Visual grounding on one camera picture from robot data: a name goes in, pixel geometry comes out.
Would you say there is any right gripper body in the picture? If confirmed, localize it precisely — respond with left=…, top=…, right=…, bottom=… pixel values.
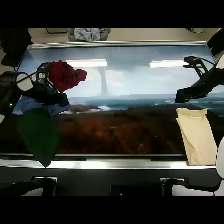
left=174, top=83, right=205, bottom=104

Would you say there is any silver frame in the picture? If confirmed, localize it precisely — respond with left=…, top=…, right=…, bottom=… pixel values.
left=0, top=39, right=224, bottom=197

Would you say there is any red garment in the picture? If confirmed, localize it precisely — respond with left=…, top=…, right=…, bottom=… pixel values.
left=49, top=59, right=88, bottom=94

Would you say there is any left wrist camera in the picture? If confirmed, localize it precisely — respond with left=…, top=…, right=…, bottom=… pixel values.
left=35, top=62, right=53, bottom=83

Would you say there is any dark green garment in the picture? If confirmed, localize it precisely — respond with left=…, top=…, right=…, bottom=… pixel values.
left=15, top=109, right=63, bottom=168

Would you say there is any heap of clothes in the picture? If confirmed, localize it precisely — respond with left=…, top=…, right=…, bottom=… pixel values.
left=67, top=27, right=111, bottom=42

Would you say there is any yellow shirt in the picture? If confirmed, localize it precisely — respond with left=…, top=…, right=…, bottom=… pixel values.
left=175, top=107, right=218, bottom=167

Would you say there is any blue garment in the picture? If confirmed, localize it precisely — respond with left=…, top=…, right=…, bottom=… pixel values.
left=12, top=94, right=72, bottom=117

